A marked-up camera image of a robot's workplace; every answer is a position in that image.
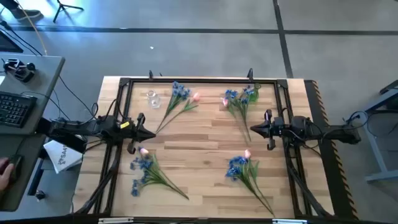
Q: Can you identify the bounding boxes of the black yellow-striped floor strip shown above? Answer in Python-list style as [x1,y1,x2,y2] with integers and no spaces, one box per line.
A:
[303,79,359,220]

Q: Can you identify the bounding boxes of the silver metal bracket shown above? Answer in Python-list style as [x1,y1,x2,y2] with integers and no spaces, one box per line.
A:
[271,218,309,224]
[98,217,135,224]

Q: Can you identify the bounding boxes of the black clamp gadget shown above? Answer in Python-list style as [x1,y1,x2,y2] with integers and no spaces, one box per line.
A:
[2,58,37,83]

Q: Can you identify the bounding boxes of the yellow cable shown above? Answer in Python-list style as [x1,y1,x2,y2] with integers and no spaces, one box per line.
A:
[14,0,48,57]

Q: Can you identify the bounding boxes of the grey desk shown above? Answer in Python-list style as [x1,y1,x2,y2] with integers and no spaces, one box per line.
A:
[0,52,66,136]

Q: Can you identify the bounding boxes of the white box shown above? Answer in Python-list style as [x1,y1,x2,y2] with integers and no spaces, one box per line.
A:
[43,139,85,175]

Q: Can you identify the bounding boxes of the black metal table frame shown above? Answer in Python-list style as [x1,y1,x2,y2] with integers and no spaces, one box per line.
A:
[93,77,315,217]

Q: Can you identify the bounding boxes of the blue-grey table frame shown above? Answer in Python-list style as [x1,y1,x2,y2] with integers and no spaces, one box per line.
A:
[363,79,398,184]

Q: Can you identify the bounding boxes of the black computer mouse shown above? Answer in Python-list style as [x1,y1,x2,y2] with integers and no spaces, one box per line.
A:
[6,154,24,184]

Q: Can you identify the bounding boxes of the black tripod stand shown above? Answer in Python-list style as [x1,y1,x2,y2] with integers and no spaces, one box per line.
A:
[52,0,85,24]

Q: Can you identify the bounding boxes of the black desk monitor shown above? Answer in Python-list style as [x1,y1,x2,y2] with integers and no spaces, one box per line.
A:
[0,29,24,54]

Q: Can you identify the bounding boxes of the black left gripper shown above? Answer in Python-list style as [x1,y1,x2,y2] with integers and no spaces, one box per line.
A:
[126,113,157,155]

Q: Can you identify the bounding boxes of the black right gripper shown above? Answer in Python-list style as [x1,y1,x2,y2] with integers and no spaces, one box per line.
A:
[249,109,285,151]

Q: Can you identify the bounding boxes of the person's shoe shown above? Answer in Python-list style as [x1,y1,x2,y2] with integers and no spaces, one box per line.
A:
[8,7,43,22]

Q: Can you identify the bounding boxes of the black floor cable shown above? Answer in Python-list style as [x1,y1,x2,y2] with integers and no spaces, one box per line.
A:
[0,19,44,57]

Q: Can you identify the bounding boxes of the dark desk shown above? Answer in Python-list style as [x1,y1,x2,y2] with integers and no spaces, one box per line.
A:
[0,133,47,213]

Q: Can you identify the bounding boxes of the person's hand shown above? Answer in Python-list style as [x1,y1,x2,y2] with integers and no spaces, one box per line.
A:
[0,157,15,192]

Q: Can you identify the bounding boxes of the clear glass vase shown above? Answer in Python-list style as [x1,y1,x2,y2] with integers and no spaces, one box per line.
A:
[146,89,162,110]

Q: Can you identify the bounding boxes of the green glass vase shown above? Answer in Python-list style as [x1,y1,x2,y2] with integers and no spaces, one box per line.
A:
[248,82,262,103]

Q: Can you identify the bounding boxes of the blue cable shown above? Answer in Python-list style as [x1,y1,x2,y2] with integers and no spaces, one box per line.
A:
[343,110,377,138]

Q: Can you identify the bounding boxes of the blue artificial flower spray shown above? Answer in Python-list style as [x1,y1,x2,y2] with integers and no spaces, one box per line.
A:
[155,81,192,134]
[224,155,276,217]
[224,85,256,142]
[129,154,190,200]

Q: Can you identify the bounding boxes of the black cable bundle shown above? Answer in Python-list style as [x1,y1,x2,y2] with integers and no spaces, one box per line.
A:
[73,145,124,215]
[284,144,332,217]

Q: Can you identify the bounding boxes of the thin black cable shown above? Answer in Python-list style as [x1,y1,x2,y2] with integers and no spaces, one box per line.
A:
[58,75,100,123]

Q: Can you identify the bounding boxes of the pink artificial tulip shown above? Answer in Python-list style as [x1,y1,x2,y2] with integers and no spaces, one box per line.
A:
[244,149,274,215]
[156,91,201,134]
[139,147,190,200]
[220,97,251,146]

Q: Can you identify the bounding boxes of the black keyboard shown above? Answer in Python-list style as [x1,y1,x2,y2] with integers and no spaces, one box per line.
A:
[0,90,39,129]

